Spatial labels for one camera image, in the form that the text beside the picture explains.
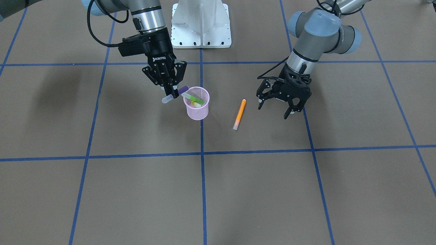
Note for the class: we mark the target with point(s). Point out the orange highlighter pen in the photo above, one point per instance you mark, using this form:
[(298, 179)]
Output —
[(239, 114)]

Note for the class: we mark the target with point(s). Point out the pink mesh pen holder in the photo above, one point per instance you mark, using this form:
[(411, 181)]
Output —
[(194, 111)]

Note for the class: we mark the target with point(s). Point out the yellow highlighter pen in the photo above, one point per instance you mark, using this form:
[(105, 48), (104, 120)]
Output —
[(195, 104)]

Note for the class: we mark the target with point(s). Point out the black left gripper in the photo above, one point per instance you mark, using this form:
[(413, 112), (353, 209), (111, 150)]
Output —
[(265, 91)]

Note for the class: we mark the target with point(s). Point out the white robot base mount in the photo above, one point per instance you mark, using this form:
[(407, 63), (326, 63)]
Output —
[(200, 24)]

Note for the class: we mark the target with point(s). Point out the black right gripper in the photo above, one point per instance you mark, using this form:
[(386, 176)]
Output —
[(159, 49)]

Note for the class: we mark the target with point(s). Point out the green highlighter pen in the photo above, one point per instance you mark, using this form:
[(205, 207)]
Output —
[(192, 98)]

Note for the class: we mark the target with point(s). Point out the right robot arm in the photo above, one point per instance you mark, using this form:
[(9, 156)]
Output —
[(147, 17)]

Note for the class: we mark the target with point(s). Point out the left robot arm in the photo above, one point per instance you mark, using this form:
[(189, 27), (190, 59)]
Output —
[(319, 31)]

